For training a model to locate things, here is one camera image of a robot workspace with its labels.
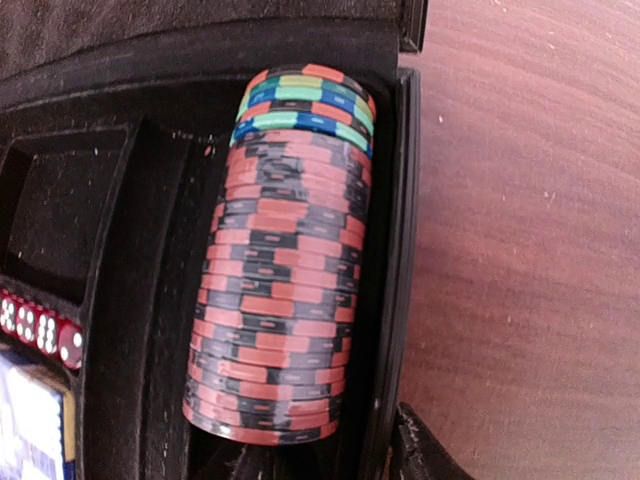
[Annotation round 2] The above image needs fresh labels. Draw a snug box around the black poker set case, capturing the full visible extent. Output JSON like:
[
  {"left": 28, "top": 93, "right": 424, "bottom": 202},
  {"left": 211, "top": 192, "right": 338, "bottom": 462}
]
[{"left": 1, "top": 1, "right": 428, "bottom": 479}]

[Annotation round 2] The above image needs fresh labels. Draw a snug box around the small poker chip stack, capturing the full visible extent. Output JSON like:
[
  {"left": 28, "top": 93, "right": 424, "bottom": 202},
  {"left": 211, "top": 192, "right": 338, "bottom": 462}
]
[{"left": 230, "top": 63, "right": 377, "bottom": 158}]

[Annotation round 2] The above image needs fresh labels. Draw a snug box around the red black poker chip stack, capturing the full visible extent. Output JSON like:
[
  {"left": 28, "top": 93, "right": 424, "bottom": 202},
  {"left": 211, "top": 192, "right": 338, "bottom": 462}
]
[{"left": 182, "top": 129, "right": 372, "bottom": 446}]

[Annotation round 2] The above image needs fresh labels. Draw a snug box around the red dice row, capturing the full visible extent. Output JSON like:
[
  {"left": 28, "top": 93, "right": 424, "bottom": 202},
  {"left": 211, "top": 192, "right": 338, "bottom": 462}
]
[{"left": 1, "top": 290, "right": 85, "bottom": 371}]

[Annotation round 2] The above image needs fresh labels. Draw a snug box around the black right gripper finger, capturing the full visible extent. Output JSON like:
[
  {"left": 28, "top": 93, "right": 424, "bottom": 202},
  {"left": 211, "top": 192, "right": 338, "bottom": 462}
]
[{"left": 389, "top": 402, "right": 473, "bottom": 480}]

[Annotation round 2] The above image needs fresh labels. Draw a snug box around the blue yellow texas holdem box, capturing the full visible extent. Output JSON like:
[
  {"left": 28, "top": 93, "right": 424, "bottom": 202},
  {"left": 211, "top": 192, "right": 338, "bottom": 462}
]
[{"left": 1, "top": 345, "right": 76, "bottom": 480}]

